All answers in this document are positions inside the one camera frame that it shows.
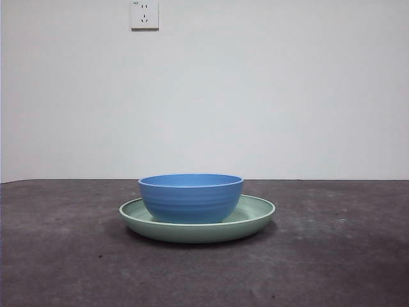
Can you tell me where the blue ribbed bowl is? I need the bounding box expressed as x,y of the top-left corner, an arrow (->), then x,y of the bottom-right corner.
137,173 -> 245,224

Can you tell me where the pale green round plate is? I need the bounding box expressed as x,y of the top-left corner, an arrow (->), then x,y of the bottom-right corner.
119,194 -> 276,244

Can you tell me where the white wall power socket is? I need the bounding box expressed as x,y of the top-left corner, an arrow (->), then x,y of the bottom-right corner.
130,0 -> 160,31

